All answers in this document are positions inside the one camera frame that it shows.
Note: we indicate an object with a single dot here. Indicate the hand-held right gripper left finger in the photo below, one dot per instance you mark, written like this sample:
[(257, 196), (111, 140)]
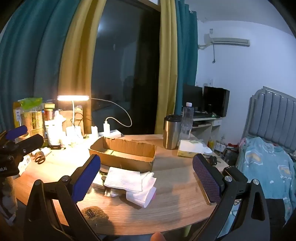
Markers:
[(85, 179)]

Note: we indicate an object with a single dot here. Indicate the white towel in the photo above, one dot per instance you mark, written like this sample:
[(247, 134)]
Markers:
[(124, 178)]

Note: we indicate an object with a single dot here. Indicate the yellow curtain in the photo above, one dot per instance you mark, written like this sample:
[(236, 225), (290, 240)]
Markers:
[(76, 58), (166, 69)]

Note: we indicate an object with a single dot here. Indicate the dark patterned sock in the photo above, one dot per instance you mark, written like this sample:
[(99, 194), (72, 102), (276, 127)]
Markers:
[(104, 169)]

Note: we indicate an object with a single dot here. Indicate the white plug adapter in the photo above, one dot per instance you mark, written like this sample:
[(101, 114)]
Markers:
[(94, 131)]

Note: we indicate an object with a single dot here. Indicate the grey padded bed headboard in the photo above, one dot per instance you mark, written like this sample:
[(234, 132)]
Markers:
[(272, 115)]

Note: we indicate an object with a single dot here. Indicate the black car key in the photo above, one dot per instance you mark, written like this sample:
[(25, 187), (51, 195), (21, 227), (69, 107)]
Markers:
[(213, 160)]

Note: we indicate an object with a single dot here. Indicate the teal curtain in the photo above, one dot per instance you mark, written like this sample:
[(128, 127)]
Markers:
[(34, 58), (186, 58)]

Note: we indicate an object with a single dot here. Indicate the stainless steel tumbler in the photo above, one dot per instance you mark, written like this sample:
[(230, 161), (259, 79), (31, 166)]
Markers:
[(171, 134)]

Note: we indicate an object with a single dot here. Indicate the white computer desk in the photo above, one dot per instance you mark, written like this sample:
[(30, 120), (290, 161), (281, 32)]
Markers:
[(205, 128)]

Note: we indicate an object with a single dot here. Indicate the teal printed blanket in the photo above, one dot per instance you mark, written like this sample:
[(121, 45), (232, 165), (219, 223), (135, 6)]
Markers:
[(266, 166)]

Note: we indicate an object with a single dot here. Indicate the white power strip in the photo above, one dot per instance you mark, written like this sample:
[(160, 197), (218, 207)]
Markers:
[(113, 134)]

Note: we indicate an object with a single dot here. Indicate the fluffy cloth with black label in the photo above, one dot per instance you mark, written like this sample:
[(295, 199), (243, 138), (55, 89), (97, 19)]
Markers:
[(100, 218)]

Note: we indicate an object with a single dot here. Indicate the person's right hand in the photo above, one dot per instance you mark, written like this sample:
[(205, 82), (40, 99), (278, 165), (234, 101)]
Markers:
[(157, 237)]

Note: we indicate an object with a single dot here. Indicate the cardboard box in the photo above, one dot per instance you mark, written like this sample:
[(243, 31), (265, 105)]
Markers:
[(129, 148)]

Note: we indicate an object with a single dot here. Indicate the dark glass window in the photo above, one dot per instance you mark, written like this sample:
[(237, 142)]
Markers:
[(127, 69)]

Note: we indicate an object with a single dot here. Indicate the white air conditioner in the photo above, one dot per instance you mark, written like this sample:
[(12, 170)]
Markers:
[(226, 41)]

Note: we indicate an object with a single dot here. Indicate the yellow tissue box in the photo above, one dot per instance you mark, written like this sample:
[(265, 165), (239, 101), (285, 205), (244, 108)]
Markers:
[(192, 147)]

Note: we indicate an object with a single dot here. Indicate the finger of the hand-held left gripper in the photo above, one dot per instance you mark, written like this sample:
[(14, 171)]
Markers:
[(16, 132), (31, 142)]

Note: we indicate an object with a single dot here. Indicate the glass jar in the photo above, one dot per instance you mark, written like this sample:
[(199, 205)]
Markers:
[(49, 113)]

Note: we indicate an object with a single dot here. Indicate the brown paper box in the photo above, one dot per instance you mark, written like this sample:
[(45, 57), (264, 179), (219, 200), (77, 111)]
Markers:
[(68, 117)]

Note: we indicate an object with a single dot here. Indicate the white desk lamp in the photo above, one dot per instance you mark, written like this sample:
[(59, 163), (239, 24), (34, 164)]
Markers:
[(72, 97)]

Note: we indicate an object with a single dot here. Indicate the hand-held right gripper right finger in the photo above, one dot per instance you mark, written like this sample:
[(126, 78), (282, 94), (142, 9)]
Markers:
[(205, 180)]

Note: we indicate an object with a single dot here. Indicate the white textured cloth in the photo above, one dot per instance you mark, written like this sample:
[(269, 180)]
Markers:
[(141, 197)]

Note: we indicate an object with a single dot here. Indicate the clear plastic water bottle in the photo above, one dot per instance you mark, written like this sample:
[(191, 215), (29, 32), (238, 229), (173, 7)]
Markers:
[(186, 122)]

